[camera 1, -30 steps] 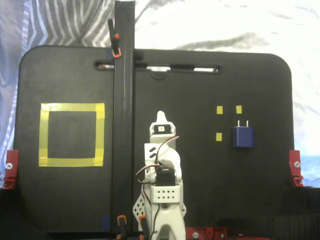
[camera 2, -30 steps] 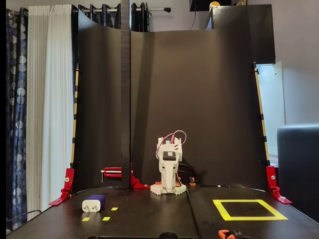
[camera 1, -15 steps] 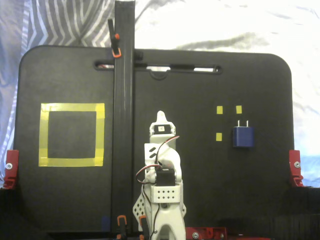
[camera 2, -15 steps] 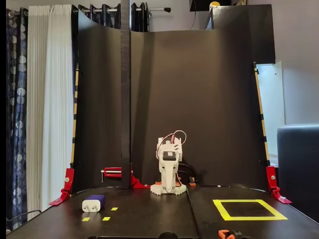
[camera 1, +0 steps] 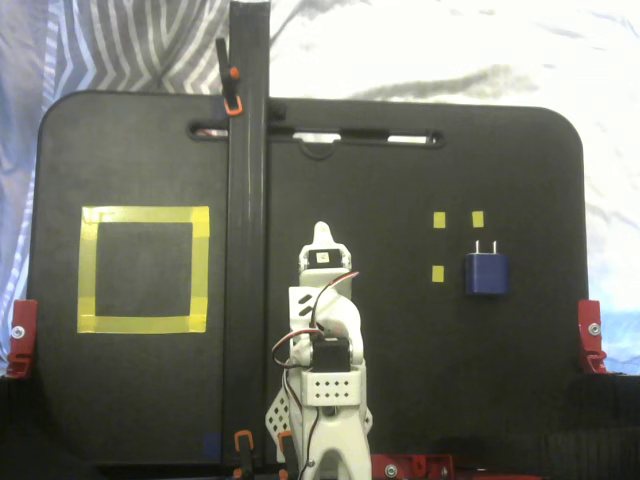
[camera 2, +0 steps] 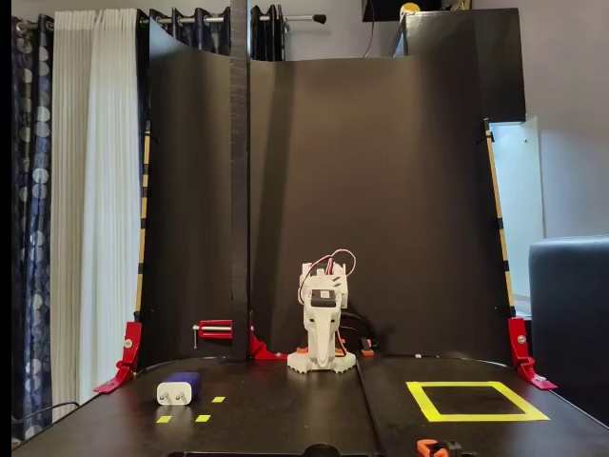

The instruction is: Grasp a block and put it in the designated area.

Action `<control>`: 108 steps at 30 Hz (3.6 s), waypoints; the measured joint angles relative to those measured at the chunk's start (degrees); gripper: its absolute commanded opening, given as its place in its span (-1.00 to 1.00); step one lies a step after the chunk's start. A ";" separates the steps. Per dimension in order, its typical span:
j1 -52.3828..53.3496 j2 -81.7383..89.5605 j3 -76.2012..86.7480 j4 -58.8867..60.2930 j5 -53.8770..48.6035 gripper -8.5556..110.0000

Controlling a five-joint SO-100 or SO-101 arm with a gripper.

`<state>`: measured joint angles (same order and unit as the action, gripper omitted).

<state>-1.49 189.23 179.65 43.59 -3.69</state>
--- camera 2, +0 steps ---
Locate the white gripper with motor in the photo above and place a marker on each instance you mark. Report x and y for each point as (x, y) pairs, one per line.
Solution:
(320, 331)

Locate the blue white charger block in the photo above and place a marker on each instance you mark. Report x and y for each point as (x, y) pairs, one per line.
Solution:
(178, 381)

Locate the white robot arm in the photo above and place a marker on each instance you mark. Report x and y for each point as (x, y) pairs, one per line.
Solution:
(300, 363)

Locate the red screw clamp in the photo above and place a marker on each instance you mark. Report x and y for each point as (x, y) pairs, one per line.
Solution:
(214, 329)

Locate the black backdrop board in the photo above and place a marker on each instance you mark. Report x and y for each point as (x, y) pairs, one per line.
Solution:
(380, 190)

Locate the yellow tape square outline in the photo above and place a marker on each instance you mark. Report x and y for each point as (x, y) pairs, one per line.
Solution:
(476, 418)

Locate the yellow black striped pole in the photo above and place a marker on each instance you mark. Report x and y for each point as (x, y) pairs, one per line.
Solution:
(144, 214)
(498, 214)

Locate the white pleated curtain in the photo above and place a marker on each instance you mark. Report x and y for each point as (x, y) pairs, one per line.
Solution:
(95, 214)

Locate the dark blue patterned curtain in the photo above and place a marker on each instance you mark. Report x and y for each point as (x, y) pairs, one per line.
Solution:
(31, 238)

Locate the silver curtain rod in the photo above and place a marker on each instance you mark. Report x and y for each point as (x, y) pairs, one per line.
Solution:
(300, 19)

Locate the dark blue grommet curtain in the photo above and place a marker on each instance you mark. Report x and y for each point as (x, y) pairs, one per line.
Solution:
(190, 33)

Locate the yellow round ball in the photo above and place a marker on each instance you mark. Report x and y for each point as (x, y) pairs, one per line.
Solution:
(409, 8)

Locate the red triangular post bracket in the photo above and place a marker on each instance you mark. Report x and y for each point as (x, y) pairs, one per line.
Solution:
(261, 352)

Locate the black upright post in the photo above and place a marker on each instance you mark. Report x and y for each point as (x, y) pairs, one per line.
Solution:
(240, 190)

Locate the red metal corner bracket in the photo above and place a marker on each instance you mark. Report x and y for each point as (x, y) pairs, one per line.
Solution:
(521, 343)
(129, 347)

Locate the black wall cabinet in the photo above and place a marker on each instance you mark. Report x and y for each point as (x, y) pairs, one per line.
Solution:
(466, 57)

